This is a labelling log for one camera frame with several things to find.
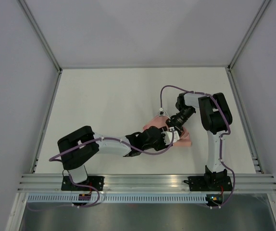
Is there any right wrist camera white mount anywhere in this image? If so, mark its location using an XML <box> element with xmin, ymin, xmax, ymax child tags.
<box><xmin>158</xmin><ymin>107</ymin><xmax>169</xmax><ymax>117</ymax></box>

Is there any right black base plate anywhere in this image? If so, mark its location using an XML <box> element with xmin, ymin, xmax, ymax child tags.
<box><xmin>183</xmin><ymin>176</ymin><xmax>232</xmax><ymax>192</ymax></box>

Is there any aluminium frame post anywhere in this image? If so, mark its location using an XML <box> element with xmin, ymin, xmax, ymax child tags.
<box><xmin>226</xmin><ymin>0</ymin><xmax>272</xmax><ymax>72</ymax></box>
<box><xmin>17</xmin><ymin>0</ymin><xmax>62</xmax><ymax>73</ymax></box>

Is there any white slotted cable duct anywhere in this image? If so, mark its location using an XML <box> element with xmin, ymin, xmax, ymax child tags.
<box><xmin>27</xmin><ymin>193</ymin><xmax>207</xmax><ymax>204</ymax></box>

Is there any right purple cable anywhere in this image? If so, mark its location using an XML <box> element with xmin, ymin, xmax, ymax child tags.
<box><xmin>159</xmin><ymin>85</ymin><xmax>236</xmax><ymax>207</ymax></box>

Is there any pink cloth napkin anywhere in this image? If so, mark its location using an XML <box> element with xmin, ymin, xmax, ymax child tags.
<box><xmin>143</xmin><ymin>115</ymin><xmax>192</xmax><ymax>147</ymax></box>

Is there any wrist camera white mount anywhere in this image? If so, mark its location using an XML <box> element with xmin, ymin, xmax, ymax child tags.
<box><xmin>162</xmin><ymin>130</ymin><xmax>180</xmax><ymax>145</ymax></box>
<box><xmin>158</xmin><ymin>107</ymin><xmax>169</xmax><ymax>117</ymax></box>

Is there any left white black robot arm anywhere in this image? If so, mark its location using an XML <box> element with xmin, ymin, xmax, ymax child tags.
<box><xmin>57</xmin><ymin>126</ymin><xmax>175</xmax><ymax>191</ymax></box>

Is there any aluminium mounting rail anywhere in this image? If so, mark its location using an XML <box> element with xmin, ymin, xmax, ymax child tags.
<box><xmin>16</xmin><ymin>174</ymin><xmax>276</xmax><ymax>194</ymax></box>

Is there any left aluminium frame post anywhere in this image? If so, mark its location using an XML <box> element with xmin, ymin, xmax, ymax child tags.
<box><xmin>17</xmin><ymin>0</ymin><xmax>62</xmax><ymax>73</ymax></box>

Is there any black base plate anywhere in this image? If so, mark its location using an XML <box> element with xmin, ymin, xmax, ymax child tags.
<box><xmin>61</xmin><ymin>176</ymin><xmax>104</xmax><ymax>192</ymax></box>
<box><xmin>183</xmin><ymin>176</ymin><xmax>232</xmax><ymax>192</ymax></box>

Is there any purple cable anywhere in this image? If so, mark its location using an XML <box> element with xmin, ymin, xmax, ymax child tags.
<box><xmin>159</xmin><ymin>85</ymin><xmax>236</xmax><ymax>207</ymax></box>
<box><xmin>49</xmin><ymin>131</ymin><xmax>176</xmax><ymax>193</ymax></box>

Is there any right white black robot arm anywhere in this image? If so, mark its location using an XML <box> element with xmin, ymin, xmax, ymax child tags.
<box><xmin>166</xmin><ymin>92</ymin><xmax>233</xmax><ymax>192</ymax></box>

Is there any right aluminium frame post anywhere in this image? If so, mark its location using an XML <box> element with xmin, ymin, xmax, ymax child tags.
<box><xmin>226</xmin><ymin>0</ymin><xmax>272</xmax><ymax>72</ymax></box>

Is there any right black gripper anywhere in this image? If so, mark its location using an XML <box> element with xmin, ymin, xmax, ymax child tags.
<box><xmin>165</xmin><ymin>106</ymin><xmax>195</xmax><ymax>136</ymax></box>

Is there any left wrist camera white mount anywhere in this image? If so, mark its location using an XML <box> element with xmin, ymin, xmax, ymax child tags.
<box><xmin>162</xmin><ymin>130</ymin><xmax>180</xmax><ymax>145</ymax></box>

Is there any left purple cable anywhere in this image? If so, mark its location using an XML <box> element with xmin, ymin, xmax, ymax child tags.
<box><xmin>49</xmin><ymin>131</ymin><xmax>176</xmax><ymax>193</ymax></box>

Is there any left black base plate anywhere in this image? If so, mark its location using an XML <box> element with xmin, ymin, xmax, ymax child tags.
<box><xmin>61</xmin><ymin>176</ymin><xmax>104</xmax><ymax>192</ymax></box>

